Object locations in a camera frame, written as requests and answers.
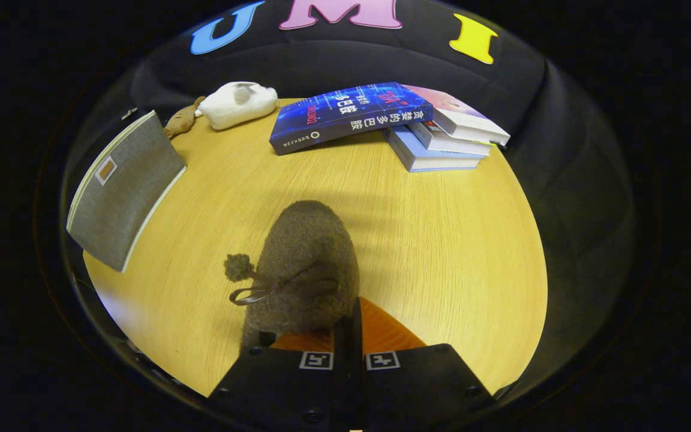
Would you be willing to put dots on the pink cover book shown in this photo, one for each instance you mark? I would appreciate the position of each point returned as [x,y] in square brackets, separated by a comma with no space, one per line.
[471,120]

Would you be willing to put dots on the brown plush toy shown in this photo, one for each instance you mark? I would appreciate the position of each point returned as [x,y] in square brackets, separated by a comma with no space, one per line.
[182,120]

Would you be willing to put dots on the white plush toy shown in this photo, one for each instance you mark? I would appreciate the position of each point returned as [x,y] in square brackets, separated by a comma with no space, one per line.
[237,107]

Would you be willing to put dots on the white book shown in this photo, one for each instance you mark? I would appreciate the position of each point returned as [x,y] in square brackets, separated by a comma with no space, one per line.
[453,144]

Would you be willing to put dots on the dark blue book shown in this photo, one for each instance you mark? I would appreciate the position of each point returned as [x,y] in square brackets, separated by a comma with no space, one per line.
[345,117]

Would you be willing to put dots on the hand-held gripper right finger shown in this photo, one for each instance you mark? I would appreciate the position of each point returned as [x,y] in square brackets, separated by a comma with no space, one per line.
[357,372]

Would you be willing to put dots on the grey fabric storage box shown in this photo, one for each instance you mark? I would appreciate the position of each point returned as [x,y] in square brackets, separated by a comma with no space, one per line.
[123,192]

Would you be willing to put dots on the brown fuzzy shoe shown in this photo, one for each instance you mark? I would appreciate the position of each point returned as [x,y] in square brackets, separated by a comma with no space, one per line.
[309,252]

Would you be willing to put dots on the light blue book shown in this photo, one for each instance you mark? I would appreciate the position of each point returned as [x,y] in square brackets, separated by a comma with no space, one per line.
[429,159]

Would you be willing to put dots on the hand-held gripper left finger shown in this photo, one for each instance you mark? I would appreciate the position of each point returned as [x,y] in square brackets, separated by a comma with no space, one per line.
[341,384]

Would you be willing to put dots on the white clip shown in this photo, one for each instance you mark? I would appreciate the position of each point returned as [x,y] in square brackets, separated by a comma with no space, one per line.
[129,113]

